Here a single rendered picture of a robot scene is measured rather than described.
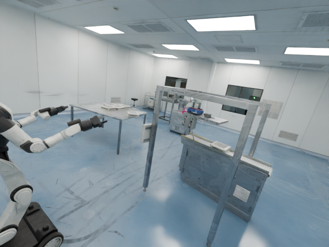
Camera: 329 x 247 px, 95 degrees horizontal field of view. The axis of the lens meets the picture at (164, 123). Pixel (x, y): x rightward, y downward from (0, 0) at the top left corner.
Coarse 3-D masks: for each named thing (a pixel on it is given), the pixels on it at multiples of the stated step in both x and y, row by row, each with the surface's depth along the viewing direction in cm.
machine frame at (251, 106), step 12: (156, 96) 197; (192, 96) 163; (204, 96) 154; (216, 96) 243; (228, 96) 231; (156, 108) 199; (252, 108) 127; (264, 108) 202; (156, 120) 204; (252, 120) 128; (264, 120) 204; (240, 132) 135; (240, 144) 136; (252, 144) 216; (240, 156) 138; (252, 156) 218; (180, 168) 309; (144, 180) 231; (228, 180) 146; (228, 192) 148; (216, 216) 158; (216, 228) 160
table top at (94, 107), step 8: (72, 104) 355; (80, 104) 368; (88, 104) 381; (96, 104) 397; (96, 112) 326; (104, 112) 334; (112, 112) 345; (120, 112) 358; (144, 112) 400; (120, 120) 305
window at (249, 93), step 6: (228, 84) 673; (228, 90) 677; (234, 90) 664; (240, 90) 651; (246, 90) 639; (252, 90) 627; (258, 90) 615; (234, 96) 668; (240, 96) 654; (246, 96) 642; (252, 96) 630; (258, 96) 618; (222, 108) 702; (228, 108) 688; (234, 108) 674; (240, 108) 661
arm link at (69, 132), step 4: (68, 128) 114; (72, 128) 116; (76, 128) 117; (60, 132) 114; (64, 132) 113; (68, 132) 114; (72, 132) 116; (76, 132) 117; (64, 136) 114; (68, 136) 114
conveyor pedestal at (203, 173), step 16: (192, 160) 257; (208, 160) 238; (192, 176) 261; (208, 176) 241; (224, 176) 224; (240, 176) 209; (208, 192) 243; (240, 192) 211; (256, 192) 198; (240, 208) 213
